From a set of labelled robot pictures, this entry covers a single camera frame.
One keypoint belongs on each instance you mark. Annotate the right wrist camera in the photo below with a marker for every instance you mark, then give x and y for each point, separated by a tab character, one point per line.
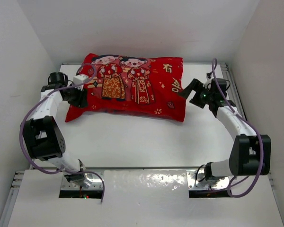
215	85

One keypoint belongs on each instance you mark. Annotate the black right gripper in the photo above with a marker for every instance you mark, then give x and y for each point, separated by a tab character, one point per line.
196	85

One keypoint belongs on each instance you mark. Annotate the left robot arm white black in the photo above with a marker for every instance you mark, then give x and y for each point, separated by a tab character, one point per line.
41	135

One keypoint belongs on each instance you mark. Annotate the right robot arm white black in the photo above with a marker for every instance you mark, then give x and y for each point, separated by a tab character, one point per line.
250	154

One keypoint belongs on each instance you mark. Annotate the red patterned pillowcase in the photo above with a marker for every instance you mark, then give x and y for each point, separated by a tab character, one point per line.
133	85

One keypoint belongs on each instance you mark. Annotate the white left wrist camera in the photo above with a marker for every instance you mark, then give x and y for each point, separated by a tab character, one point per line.
80	80

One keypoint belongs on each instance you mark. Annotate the white front foam board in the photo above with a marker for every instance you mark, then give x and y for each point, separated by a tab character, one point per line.
140	199

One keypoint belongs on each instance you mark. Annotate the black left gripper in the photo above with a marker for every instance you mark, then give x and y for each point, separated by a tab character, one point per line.
80	100

